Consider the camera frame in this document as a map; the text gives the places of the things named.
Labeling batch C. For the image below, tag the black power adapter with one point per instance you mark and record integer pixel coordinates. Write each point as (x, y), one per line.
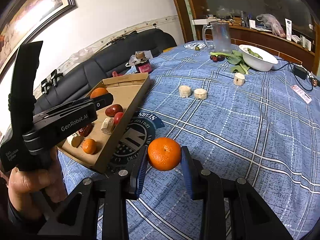
(300, 72)

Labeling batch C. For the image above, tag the red plastic bag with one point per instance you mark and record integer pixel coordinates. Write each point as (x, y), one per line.
(115, 74)

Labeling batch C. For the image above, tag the framed horse painting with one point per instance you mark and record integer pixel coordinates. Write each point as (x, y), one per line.
(24, 20)

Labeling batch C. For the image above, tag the small orange tangerine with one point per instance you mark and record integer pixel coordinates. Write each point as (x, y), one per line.
(98, 92)

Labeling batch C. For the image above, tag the dark jar with lid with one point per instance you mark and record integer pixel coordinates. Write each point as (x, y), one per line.
(144, 67)

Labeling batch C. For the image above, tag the black leather sofa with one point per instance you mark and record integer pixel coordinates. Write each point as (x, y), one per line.
(82, 78)

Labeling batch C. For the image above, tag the clear plastic bag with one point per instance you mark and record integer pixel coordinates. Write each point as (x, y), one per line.
(138, 57)

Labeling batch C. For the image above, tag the green leafy vegetable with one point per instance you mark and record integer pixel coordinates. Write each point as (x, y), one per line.
(235, 59)

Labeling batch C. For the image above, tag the beige cob piece near greens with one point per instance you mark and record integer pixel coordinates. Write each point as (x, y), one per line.
(239, 79)

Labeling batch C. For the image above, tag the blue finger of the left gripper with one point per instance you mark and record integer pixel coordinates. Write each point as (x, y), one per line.
(99, 101)

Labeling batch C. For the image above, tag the red tomato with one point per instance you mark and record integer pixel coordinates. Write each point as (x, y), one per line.
(117, 117)

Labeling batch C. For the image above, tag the white paper card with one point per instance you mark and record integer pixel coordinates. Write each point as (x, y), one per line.
(301, 93)

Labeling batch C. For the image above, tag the blue plaid tablecloth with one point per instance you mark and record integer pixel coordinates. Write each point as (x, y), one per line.
(261, 131)

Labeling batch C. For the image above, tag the wooden sideboard cabinet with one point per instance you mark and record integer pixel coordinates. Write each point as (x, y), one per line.
(275, 45)

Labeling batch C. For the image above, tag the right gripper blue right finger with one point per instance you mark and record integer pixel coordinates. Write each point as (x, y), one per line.
(192, 179)

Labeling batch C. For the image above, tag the dark red jujube date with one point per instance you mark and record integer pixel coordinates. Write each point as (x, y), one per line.
(112, 110)

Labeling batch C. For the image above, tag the brown cardboard tray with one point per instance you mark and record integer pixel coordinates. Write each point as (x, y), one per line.
(127, 91)

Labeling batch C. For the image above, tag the white ceramic bowl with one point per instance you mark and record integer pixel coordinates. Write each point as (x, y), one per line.
(257, 58)

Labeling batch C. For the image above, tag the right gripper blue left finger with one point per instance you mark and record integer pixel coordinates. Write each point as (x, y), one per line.
(137, 175)

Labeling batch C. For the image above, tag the pink plastic bag on cabinet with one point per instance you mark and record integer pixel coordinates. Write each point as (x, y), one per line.
(272, 23)

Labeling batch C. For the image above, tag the person's left hand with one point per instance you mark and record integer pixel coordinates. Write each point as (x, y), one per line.
(17, 187)

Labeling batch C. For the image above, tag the clear glass beer mug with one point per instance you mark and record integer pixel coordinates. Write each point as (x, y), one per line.
(221, 38)

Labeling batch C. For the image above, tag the dark red grapes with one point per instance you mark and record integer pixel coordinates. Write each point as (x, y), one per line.
(217, 58)

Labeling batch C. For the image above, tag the large orange tangerine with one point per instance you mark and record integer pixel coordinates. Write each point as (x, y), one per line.
(89, 146)

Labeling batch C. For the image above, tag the black clips on sofa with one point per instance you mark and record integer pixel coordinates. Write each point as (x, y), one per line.
(51, 82)

